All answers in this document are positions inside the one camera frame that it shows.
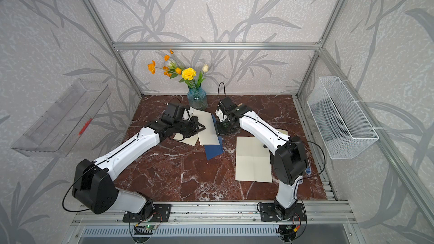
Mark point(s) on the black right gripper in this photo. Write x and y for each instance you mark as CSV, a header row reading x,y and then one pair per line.
x,y
220,132

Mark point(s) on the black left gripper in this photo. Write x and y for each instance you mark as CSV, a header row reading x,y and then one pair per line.
x,y
195,130

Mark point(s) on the beige lined letter paper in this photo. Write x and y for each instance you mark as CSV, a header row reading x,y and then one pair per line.
x,y
208,136

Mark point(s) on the dark blue envelope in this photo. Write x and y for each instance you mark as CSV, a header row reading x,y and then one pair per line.
x,y
214,150

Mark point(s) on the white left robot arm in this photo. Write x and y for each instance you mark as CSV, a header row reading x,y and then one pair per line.
x,y
94,180

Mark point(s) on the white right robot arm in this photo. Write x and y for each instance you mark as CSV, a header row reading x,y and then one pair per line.
x,y
289,159

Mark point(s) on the cream envelope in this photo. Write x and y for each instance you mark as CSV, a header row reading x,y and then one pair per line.
x,y
190,141

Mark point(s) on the blue glass vase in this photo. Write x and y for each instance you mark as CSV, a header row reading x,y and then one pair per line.
x,y
197,98

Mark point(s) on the cream unfolded paper sheet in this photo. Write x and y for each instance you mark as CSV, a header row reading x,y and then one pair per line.
x,y
252,161

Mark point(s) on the small beige card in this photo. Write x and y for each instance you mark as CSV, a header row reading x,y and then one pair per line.
x,y
283,131

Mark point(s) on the yellow orange artificial flowers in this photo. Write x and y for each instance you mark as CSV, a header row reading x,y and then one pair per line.
x,y
173,69

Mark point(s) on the left circuit board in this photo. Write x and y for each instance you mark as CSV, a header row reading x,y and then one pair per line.
x,y
145,229

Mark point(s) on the circuit board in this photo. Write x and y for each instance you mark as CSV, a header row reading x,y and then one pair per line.
x,y
145,229
288,230

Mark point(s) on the right circuit board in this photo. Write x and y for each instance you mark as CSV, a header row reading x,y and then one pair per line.
x,y
288,230

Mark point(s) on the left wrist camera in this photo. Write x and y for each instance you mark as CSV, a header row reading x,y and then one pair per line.
x,y
175,113

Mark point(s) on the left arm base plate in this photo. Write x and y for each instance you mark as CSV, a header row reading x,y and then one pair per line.
x,y
157,213

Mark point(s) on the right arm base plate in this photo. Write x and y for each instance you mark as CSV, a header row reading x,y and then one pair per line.
x,y
275,212

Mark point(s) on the white wire mesh basket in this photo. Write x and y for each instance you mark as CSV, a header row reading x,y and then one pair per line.
x,y
344,128

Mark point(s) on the aluminium front rail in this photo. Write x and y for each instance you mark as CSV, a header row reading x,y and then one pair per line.
x,y
242,212

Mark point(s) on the clear acrylic wall shelf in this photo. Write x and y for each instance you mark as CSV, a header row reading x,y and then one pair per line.
x,y
58,130

